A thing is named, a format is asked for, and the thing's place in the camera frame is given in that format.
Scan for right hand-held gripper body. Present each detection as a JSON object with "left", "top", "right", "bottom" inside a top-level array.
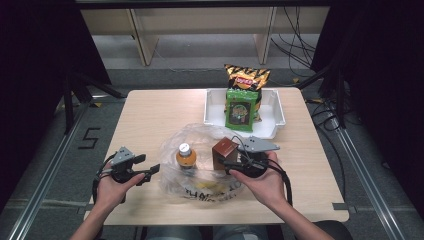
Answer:
[{"left": 226, "top": 135, "right": 281, "bottom": 179}]

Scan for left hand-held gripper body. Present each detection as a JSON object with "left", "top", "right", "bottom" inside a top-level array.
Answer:
[{"left": 109, "top": 145, "right": 141, "bottom": 184}]

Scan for brown carton box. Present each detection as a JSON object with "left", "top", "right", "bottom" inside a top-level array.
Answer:
[{"left": 211, "top": 136, "right": 240, "bottom": 172}]

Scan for clear plastic bag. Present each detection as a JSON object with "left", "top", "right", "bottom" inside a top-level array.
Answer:
[{"left": 158, "top": 122, "right": 248, "bottom": 203}]

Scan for green snack packet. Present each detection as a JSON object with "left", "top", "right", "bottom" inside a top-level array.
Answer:
[{"left": 224, "top": 87, "right": 261, "bottom": 133}]

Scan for orange juice bottle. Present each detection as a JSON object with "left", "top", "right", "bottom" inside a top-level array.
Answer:
[{"left": 175, "top": 142, "right": 198, "bottom": 171}]

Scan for white plastic bin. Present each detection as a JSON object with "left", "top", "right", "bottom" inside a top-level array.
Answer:
[{"left": 203, "top": 87, "right": 287, "bottom": 140}]

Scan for yellow black chip bag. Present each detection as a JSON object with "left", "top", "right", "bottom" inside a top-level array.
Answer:
[{"left": 223, "top": 63, "right": 272, "bottom": 123}]

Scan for person's left hand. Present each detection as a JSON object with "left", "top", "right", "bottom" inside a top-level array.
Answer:
[{"left": 94, "top": 173, "right": 146, "bottom": 214}]

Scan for person's right hand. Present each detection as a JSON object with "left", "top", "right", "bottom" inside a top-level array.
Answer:
[{"left": 229, "top": 151, "right": 288, "bottom": 209}]

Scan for person's left leg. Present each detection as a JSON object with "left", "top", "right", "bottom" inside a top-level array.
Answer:
[{"left": 146, "top": 226, "right": 205, "bottom": 240}]

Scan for person's leg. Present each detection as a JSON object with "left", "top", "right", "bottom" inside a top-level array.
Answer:
[
  {"left": 213, "top": 225, "right": 270, "bottom": 240},
  {"left": 146, "top": 226, "right": 205, "bottom": 240}
]

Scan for person's right leg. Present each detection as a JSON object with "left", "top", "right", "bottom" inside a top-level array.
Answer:
[{"left": 213, "top": 225, "right": 270, "bottom": 240}]

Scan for black tripod stand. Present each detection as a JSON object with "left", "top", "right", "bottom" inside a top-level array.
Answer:
[
  {"left": 296, "top": 63, "right": 348, "bottom": 129},
  {"left": 61, "top": 71, "right": 126, "bottom": 134}
]

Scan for dark curtain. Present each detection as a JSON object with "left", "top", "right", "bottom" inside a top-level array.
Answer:
[
  {"left": 0, "top": 0, "right": 112, "bottom": 214},
  {"left": 311, "top": 0, "right": 424, "bottom": 211}
]

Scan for beige wooden desk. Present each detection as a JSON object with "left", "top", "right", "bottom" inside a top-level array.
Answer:
[{"left": 79, "top": 6, "right": 331, "bottom": 67}]

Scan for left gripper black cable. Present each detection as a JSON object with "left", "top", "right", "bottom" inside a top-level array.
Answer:
[{"left": 91, "top": 152, "right": 118, "bottom": 205}]

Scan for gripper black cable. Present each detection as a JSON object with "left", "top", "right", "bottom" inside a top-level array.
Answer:
[
  {"left": 230, "top": 134, "right": 294, "bottom": 207},
  {"left": 91, "top": 152, "right": 118, "bottom": 205}
]

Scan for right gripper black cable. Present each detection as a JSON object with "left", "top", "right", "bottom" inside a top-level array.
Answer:
[{"left": 230, "top": 134, "right": 294, "bottom": 207}]

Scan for black floor cable coil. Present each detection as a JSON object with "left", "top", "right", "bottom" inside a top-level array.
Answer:
[{"left": 309, "top": 98, "right": 342, "bottom": 133}]

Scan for metal floor rail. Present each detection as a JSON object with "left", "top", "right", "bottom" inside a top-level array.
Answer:
[
  {"left": 6, "top": 99, "right": 88, "bottom": 240},
  {"left": 328, "top": 109, "right": 406, "bottom": 240}
]

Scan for black hanging cables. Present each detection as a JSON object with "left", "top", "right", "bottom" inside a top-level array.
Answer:
[{"left": 270, "top": 6, "right": 318, "bottom": 79}]

